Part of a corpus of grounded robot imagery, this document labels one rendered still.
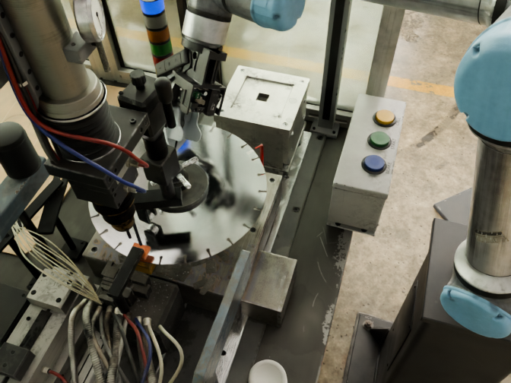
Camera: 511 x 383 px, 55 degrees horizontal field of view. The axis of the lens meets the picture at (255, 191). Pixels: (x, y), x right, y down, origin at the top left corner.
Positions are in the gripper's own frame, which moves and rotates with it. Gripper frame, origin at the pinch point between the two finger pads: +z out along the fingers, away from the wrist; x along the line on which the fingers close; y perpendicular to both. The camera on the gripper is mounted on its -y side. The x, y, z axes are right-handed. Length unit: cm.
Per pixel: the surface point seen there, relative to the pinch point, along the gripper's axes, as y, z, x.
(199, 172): 6.7, 3.1, 2.6
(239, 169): 9.9, 1.1, 9.2
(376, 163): 22.1, -5.3, 33.8
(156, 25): -15.3, -18.1, 0.7
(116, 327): 19.9, 23.3, -16.5
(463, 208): 0, 31, 144
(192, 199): 11.0, 6.0, -0.8
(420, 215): -10, 38, 131
